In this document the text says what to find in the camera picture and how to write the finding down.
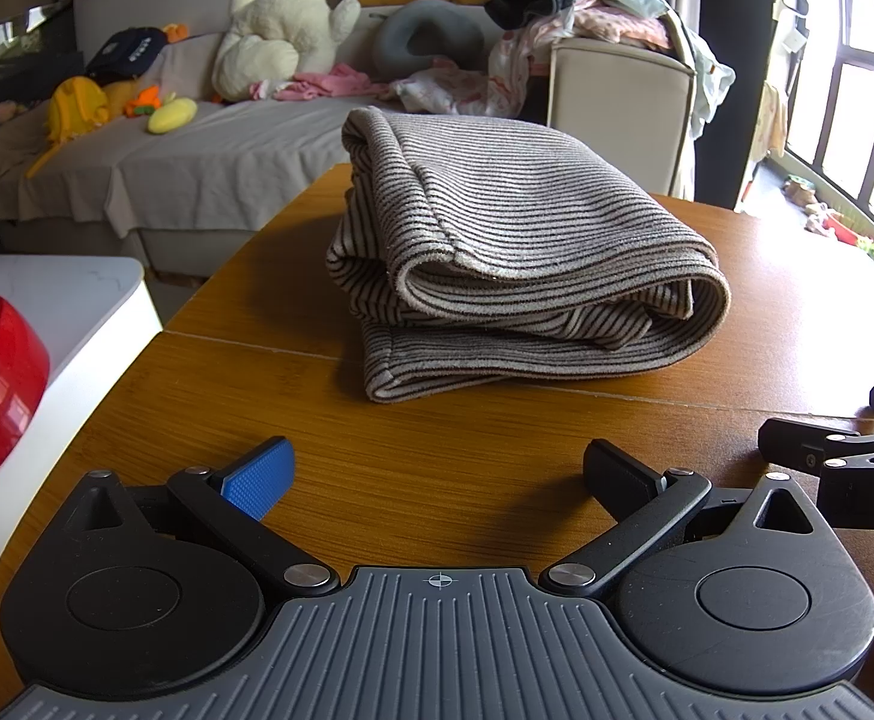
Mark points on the striped knit sweater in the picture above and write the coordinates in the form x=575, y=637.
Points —
x=527, y=217

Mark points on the grey sofa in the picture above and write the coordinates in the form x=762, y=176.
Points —
x=204, y=165

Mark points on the pink cloth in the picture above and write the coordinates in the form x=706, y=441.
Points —
x=324, y=82

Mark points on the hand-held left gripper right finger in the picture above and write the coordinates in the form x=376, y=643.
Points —
x=621, y=472

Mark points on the grey neck pillow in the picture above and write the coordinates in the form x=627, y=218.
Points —
x=407, y=37

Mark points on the black window frame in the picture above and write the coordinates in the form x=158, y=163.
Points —
x=868, y=64

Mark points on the pink patterned garment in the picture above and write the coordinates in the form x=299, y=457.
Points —
x=467, y=86

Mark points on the yellow plush toy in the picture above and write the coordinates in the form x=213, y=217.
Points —
x=171, y=116

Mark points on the dark glass tank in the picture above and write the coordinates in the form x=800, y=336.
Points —
x=17, y=45

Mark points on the pale blue shirt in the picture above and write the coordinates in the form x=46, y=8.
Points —
x=707, y=67

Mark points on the white plush duck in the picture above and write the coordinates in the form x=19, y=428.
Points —
x=279, y=37

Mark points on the white side table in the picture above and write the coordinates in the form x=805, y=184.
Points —
x=84, y=300

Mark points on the small pink plush toy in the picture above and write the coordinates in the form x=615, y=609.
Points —
x=7, y=111

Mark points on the black cap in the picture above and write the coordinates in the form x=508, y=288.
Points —
x=125, y=56

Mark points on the beige upholstered chair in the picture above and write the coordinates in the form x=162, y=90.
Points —
x=609, y=120

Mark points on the white exercise machine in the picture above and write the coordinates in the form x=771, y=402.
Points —
x=790, y=15

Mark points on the orange plush toy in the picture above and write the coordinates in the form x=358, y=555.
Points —
x=142, y=103

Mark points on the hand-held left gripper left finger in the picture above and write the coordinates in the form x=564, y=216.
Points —
x=257, y=476

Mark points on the hanging cream towel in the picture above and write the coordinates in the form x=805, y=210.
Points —
x=771, y=120

